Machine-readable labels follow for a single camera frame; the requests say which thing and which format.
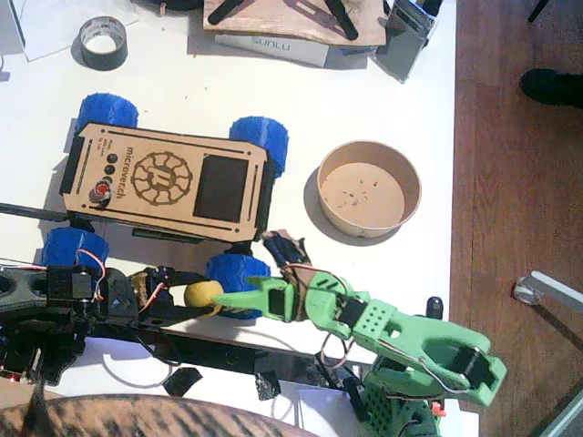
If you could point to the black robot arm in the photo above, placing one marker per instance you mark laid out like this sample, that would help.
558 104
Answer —
64 287

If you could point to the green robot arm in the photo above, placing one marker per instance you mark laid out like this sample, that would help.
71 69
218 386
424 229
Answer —
432 337

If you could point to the brown paper bowl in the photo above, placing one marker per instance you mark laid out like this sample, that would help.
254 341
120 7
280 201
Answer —
368 189

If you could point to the black metal bar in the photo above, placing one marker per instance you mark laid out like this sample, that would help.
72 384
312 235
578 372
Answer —
218 352

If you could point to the black tape piece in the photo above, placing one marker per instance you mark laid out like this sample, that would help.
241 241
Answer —
182 381

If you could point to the crumpled foil tape piece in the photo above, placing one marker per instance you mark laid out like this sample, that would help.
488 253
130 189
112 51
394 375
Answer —
268 386

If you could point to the wooden rover with blue wheels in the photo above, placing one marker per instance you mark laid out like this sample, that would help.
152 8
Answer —
182 182

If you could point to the black table clamp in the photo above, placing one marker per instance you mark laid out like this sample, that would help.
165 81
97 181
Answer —
357 400

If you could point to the black clamp knob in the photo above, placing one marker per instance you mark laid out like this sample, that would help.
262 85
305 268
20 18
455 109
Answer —
436 307

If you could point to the striped brown fabric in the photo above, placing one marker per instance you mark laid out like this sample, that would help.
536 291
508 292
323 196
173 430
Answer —
136 419

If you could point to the grey chair leg with caster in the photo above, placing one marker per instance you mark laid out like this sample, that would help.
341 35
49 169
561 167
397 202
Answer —
546 287

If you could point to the white SUNLU box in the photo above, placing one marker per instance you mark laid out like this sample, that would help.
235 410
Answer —
291 52

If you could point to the thin wooden board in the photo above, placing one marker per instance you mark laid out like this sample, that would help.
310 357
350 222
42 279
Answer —
273 18

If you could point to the black tripod leg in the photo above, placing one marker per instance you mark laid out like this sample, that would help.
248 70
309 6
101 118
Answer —
344 23
225 11

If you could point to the grey transparent device case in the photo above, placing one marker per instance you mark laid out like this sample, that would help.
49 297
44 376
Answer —
403 41

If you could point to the black shoe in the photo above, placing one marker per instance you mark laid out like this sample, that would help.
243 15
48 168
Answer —
551 88

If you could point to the grey duct tape roll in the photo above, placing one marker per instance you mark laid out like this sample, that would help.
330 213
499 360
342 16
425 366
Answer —
91 57

